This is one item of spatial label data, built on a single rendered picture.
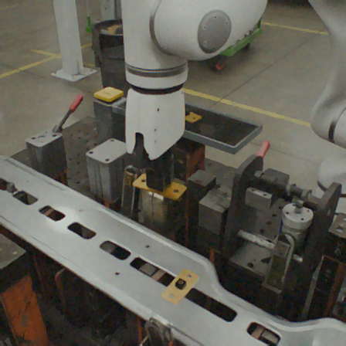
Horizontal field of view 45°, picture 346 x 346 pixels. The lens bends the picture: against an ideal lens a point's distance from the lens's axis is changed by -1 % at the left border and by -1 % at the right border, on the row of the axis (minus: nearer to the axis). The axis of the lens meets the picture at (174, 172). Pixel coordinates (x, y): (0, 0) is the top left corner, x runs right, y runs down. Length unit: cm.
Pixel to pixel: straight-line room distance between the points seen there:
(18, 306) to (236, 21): 74
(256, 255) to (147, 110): 50
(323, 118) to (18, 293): 80
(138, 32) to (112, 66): 300
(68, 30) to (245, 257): 379
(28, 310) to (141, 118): 58
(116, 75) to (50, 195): 254
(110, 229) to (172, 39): 57
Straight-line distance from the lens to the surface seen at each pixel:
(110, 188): 102
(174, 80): 56
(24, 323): 103
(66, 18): 446
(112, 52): 346
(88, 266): 89
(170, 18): 48
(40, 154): 120
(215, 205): 89
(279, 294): 86
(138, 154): 59
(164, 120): 58
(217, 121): 104
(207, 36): 47
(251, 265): 94
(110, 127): 121
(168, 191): 66
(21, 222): 103
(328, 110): 107
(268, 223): 147
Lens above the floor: 163
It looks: 34 degrees down
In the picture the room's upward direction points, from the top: straight up
